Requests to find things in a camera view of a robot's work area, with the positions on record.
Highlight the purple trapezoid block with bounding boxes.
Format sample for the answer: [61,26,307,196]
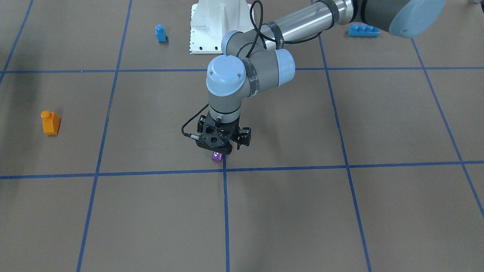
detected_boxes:
[211,152,225,162]

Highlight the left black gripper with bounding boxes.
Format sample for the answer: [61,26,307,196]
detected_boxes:
[196,114,252,155]

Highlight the blue small brick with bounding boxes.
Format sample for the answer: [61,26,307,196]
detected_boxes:
[155,25,167,42]

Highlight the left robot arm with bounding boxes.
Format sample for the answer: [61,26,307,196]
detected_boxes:
[182,0,445,155]

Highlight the blue long brick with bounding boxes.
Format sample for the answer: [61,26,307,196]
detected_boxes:
[347,24,381,37]

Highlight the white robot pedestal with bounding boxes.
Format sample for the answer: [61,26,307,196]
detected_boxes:
[189,0,253,54]

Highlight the orange trapezoid block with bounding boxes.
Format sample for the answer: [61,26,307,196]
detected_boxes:
[41,110,61,135]

